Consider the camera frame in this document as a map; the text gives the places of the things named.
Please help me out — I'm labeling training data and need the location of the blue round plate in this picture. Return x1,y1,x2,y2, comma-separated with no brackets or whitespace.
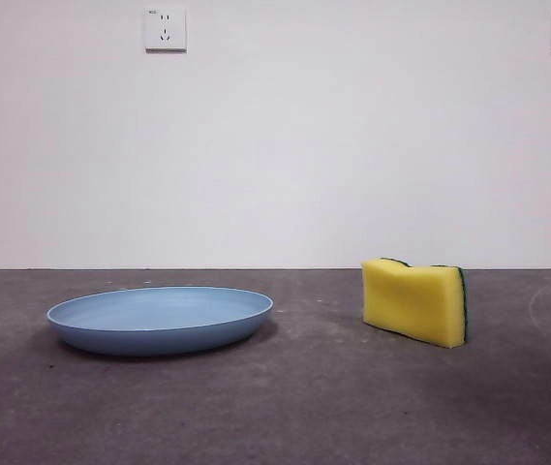
46,285,275,358

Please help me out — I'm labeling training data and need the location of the white wall socket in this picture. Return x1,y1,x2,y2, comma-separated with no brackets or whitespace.
144,6,189,54

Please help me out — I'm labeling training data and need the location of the yellow sponge with green pad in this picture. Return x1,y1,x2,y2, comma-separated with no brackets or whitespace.
361,257,468,350

